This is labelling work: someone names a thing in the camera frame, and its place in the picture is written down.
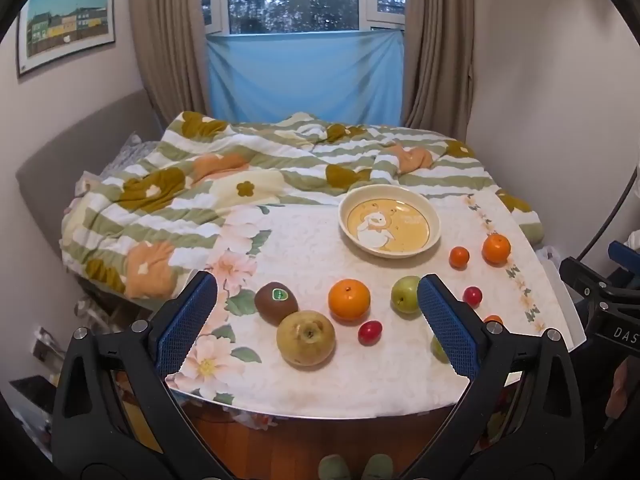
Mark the brown kiwi with sticker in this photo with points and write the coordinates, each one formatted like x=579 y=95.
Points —
x=275 y=307

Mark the striped flower blanket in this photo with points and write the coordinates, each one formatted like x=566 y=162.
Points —
x=165 y=195

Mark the person's foot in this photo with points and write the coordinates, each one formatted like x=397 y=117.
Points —
x=378 y=467
x=334 y=467

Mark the small orange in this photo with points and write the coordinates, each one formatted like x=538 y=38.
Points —
x=458 y=257

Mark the white plastic bag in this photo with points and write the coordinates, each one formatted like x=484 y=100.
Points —
x=550 y=257

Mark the person's right foot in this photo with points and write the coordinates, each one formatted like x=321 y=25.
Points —
x=378 y=467

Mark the brown-yellow pear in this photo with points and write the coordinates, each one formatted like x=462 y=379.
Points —
x=305 y=340

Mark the blue cloth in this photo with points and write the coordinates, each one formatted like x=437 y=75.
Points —
x=305 y=77

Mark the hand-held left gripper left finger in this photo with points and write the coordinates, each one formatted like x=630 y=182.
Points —
x=187 y=320

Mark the framed town picture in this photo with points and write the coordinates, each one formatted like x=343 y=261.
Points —
x=65 y=22

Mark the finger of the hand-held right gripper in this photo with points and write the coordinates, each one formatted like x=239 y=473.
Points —
x=626 y=256
x=585 y=282

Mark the grey floral pillow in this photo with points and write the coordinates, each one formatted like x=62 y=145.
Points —
x=127 y=152

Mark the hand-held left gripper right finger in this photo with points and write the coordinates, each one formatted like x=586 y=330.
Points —
x=447 y=325

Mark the beige curtain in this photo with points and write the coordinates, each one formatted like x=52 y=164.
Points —
x=440 y=45
x=170 y=35

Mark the white table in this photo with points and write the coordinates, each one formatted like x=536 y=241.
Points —
x=565 y=317

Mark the person's left foot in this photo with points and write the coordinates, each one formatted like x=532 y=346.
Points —
x=334 y=467

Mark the green apple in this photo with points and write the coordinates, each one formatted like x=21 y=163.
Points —
x=439 y=350
x=404 y=294

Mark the grey upholstered headboard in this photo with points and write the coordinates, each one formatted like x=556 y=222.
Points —
x=75 y=160

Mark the person's right hand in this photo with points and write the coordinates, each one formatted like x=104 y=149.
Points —
x=620 y=387

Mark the large orange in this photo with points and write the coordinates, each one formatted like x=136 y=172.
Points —
x=349 y=300

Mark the red cherry tomato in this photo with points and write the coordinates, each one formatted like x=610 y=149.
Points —
x=370 y=333
x=471 y=296

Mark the cream cartoon plate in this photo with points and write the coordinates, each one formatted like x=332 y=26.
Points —
x=390 y=225

